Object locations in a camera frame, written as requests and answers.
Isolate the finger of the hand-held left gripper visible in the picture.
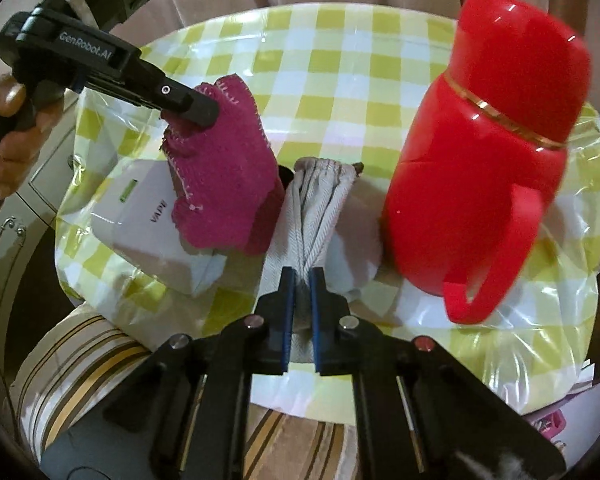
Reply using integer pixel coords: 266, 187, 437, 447
72, 57, 220, 130

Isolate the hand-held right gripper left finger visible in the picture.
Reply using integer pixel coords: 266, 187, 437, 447
102, 266, 298, 480

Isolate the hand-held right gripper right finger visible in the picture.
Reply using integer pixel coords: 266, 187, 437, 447
309, 266, 566, 480

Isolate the magenta knitted cloth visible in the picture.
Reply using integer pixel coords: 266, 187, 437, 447
161, 74, 287, 256

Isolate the grey herringbone cloth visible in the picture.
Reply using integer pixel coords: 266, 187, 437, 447
260, 156, 366, 363

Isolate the person's left hand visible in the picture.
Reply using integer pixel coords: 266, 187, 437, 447
0, 72, 66, 201

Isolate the white slatted plastic box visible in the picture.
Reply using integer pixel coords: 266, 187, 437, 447
89, 157, 231, 297

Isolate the green white checked plastic tablecloth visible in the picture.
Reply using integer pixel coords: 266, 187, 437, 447
54, 2, 600, 418

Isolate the cream wooden cabinet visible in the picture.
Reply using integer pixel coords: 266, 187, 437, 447
0, 95, 81, 411

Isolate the red plastic thermos jug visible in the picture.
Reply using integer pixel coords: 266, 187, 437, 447
380, 0, 593, 325

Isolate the purple white paper box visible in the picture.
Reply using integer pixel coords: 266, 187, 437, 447
525, 360, 600, 456

